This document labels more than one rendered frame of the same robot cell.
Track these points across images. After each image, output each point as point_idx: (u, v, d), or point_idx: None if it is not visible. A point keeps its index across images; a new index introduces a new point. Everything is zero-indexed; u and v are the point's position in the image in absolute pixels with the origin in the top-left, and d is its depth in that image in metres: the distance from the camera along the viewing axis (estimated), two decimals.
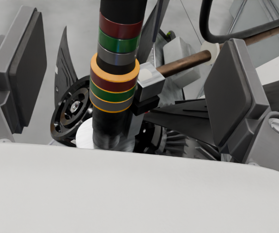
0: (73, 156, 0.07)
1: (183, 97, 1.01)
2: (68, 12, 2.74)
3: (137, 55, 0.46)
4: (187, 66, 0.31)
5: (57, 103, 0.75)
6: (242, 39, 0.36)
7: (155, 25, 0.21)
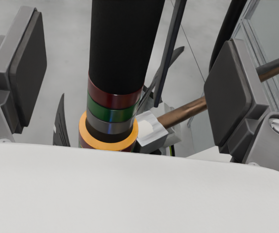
0: (73, 156, 0.07)
1: None
2: (67, 29, 2.82)
3: None
4: (193, 113, 0.27)
5: None
6: None
7: (159, 90, 0.17)
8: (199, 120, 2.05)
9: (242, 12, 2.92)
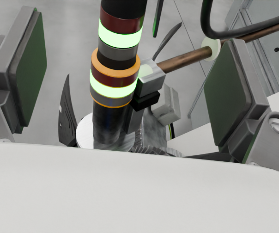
0: (73, 156, 0.07)
1: (171, 123, 1.14)
2: (69, 23, 2.86)
3: None
4: (188, 62, 0.31)
5: None
6: (243, 35, 0.36)
7: (157, 20, 0.21)
8: (199, 110, 2.09)
9: None
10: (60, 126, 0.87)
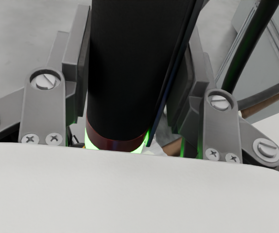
0: (73, 156, 0.07)
1: None
2: (68, 22, 2.71)
3: None
4: None
5: None
6: None
7: (151, 130, 0.15)
8: None
9: (250, 4, 2.81)
10: None
